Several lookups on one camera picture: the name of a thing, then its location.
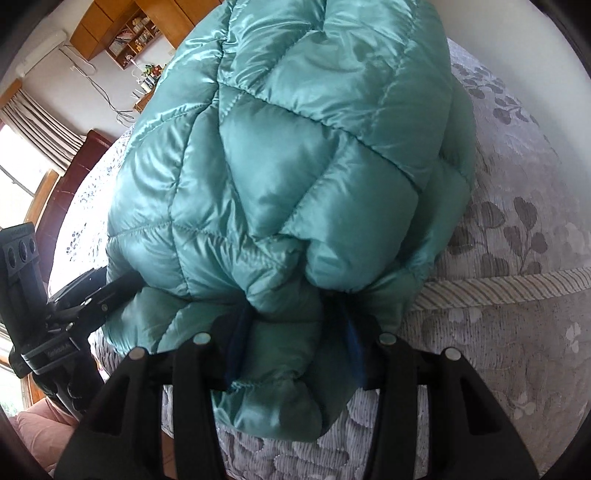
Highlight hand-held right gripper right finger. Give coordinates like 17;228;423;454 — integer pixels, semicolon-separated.
344;318;539;480

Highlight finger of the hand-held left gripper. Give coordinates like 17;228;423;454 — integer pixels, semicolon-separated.
48;270;141;326

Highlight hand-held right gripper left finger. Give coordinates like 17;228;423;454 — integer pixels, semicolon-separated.
55;314;252;480

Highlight teal quilted puffer jacket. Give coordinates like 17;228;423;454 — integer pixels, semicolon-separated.
104;0;478;437

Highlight person's left hand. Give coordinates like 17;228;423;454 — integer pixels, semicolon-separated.
32;355;105;414

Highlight dark wooden headboard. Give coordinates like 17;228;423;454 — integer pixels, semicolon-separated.
34;129;116;259

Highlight person's pink trousers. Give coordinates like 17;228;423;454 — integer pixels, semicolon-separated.
14;399;81;444

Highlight striped beige curtain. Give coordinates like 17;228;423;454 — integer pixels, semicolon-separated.
0;88;86;176

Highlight bed with floral bedspread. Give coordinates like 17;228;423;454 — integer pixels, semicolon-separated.
44;37;591;480

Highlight white air conditioner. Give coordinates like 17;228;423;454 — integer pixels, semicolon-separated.
18;30;70;77

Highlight toys on desk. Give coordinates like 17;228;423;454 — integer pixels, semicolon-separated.
139;65;167;90

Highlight wooden bookshelf with books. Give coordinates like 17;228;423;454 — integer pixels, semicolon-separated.
106;14;162;70

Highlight black hanging cable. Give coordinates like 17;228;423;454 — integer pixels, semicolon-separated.
60;46;134;123

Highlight wooden wall cabinet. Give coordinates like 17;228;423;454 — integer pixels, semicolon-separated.
69;0;227;61

